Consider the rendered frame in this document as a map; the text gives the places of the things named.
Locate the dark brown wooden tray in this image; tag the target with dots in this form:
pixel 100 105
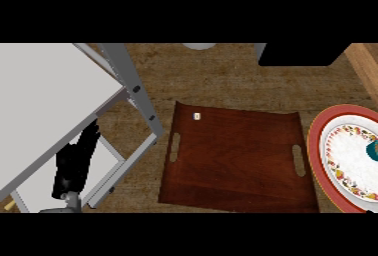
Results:
pixel 236 160

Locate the small yellow stick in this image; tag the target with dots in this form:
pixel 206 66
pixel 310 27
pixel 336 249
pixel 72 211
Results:
pixel 8 205

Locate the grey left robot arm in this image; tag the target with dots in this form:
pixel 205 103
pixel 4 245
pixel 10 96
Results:
pixel 72 202

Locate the grey metal frame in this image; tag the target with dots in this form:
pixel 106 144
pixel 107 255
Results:
pixel 143 101

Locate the pale grey round object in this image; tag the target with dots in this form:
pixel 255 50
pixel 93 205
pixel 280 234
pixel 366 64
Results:
pixel 199 46

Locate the teal object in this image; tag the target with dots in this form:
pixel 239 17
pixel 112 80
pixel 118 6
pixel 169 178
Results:
pixel 373 151

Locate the large flat pale grey door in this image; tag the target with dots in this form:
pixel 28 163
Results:
pixel 44 100

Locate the red-rimmed floral plate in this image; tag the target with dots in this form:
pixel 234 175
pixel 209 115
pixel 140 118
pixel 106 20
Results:
pixel 349 156

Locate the black appliance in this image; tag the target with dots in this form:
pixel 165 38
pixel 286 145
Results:
pixel 299 55

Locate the pale wooden beam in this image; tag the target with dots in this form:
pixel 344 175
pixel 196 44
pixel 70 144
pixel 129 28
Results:
pixel 363 70

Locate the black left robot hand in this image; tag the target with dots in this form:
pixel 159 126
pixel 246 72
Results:
pixel 72 166

